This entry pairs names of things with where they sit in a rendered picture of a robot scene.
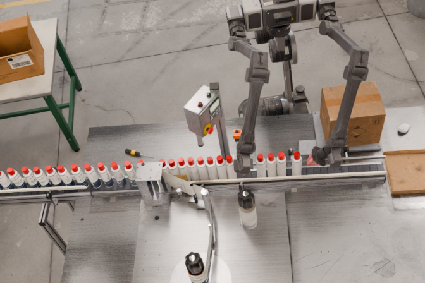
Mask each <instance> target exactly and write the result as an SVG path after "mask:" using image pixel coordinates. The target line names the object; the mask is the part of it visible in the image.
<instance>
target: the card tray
mask: <svg viewBox="0 0 425 283"><path fill-rule="evenodd" d="M383 155H385V159H384V162H385V167H386V173H387V176H388V181H389V185H390V190H391V194H392V195H400V194H413V193H425V148H423V149H411V150H389V151H383Z"/></svg>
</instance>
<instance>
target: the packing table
mask: <svg viewBox="0 0 425 283"><path fill-rule="evenodd" d="M58 21H59V20H58V17H55V18H48V19H44V20H38V21H31V25H32V27H33V28H34V30H35V32H36V34H37V36H38V38H39V40H40V43H41V44H42V46H43V48H44V68H45V74H44V75H39V76H35V77H31V78H26V79H23V80H18V81H13V82H10V83H5V84H2V85H0V104H7V103H11V102H18V101H23V100H29V99H36V98H41V97H43V98H44V100H45V102H46V104H47V106H46V107H40V108H35V109H28V110H24V111H17V112H11V113H6V114H0V119H7V118H11V117H17V116H24V115H29V114H35V113H40V112H47V111H51V112H52V114H53V116H54V118H55V120H56V122H57V123H58V125H59V127H60V128H61V131H62V132H63V134H64V136H65V137H66V139H67V141H68V143H69V144H70V147H71V148H72V150H74V151H75V152H78V151H79V150H80V148H79V144H78V142H77V140H76V138H75V137H74V135H73V116H74V103H75V89H77V91H81V90H82V87H81V86H82V85H81V83H80V80H79V79H78V76H77V74H76V72H75V70H74V68H73V66H72V63H71V61H70V59H69V57H68V55H67V53H66V51H65V48H64V46H63V44H62V42H61V39H60V37H59V35H58ZM56 50H57V52H58V54H59V56H60V58H61V60H62V62H63V64H64V66H65V68H66V70H67V72H68V74H69V76H70V78H71V82H70V102H69V103H64V104H57V103H56V101H55V99H54V97H53V96H52V89H53V81H54V66H55V58H56ZM65 108H69V115H68V123H67V122H66V120H65V118H64V116H63V114H62V113H61V111H60V109H65Z"/></svg>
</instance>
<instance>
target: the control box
mask: <svg viewBox="0 0 425 283"><path fill-rule="evenodd" d="M208 92H210V90H209V87H207V86H205V85H203V86H202V87H201V88H200V89H199V90H198V91H197V92H196V94H195V95H194V96H193V97H192V98H191V99H190V100H189V101H188V102H187V103H186V104H185V106H184V107H183V109H184V112H185V117H186V120H187V124H188V129H189V131H191V132H193V133H195V134H197V135H199V136H201V137H205V136H206V135H207V131H206V129H207V128H208V127H209V128H210V127H212V128H213V126H214V125H215V124H216V123H217V122H218V121H219V120H220V118H221V117H222V116H223V115H222V110H220V111H219V113H218V114H217V115H216V116H215V118H214V119H213V120H212V121H211V120H210V116H211V115H212V114H213V112H214V111H215V110H216V109H217V108H218V107H219V105H220V106H221V102H220V98H219V105H218V106H217V108H215V110H214V111H213V112H212V113H211V114H210V113H209V106H210V105H211V104H212V103H213V102H214V101H215V99H216V98H217V97H219V94H218V93H216V91H213V92H214V93H211V95H212V97H211V98H210V99H208V98H207V97H206V95H207V93H208ZM199 102H202V103H203V107H202V108H199V107H198V103H199Z"/></svg>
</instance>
